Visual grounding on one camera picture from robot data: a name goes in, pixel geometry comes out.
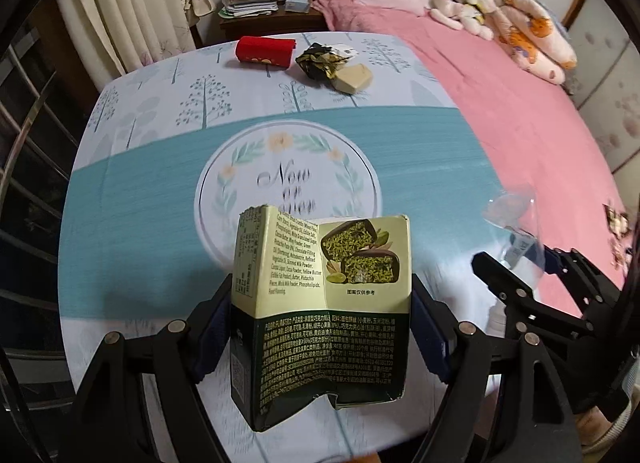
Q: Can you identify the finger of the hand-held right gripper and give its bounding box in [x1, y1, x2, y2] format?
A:
[471, 250, 608, 344]
[542, 245, 626, 319]

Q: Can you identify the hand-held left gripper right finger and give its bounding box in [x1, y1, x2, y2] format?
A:
[409, 280, 586, 463]

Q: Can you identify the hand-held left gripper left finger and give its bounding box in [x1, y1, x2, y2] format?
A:
[70, 273, 236, 463]

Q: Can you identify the crushed clear plastic bottle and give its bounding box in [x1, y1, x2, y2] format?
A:
[480, 186, 551, 339]

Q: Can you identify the green chocolate box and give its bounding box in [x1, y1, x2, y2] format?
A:
[230, 204, 413, 434]

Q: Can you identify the person's right forearm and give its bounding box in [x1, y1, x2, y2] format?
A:
[575, 393, 640, 463]

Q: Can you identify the dark patterned wrapper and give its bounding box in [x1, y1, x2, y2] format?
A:
[602, 203, 631, 264]

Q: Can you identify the pink bed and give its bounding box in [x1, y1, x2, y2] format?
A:
[320, 0, 631, 324]

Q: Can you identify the white floral wardrobe door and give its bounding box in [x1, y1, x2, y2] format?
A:
[565, 0, 640, 179]

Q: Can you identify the rolled floral quilt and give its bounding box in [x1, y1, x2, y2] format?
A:
[492, 0, 578, 86]

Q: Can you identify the beige chocolate block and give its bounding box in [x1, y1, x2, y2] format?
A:
[330, 63, 375, 95]

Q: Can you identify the metal rack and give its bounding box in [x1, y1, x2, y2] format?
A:
[0, 28, 101, 359]

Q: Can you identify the white plush toy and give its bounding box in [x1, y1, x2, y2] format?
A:
[427, 0, 496, 39]

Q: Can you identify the black gold crumpled wrapper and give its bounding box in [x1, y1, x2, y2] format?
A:
[295, 42, 361, 86]

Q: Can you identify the red pouch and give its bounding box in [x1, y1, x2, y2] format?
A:
[236, 36, 297, 69]

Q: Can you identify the wooden nightstand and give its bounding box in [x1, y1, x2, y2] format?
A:
[217, 3, 328, 41]

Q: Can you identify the pink fleece blanket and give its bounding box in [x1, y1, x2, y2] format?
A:
[312, 0, 426, 34]

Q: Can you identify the stack of papers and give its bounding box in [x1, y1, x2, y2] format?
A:
[220, 0, 288, 19]

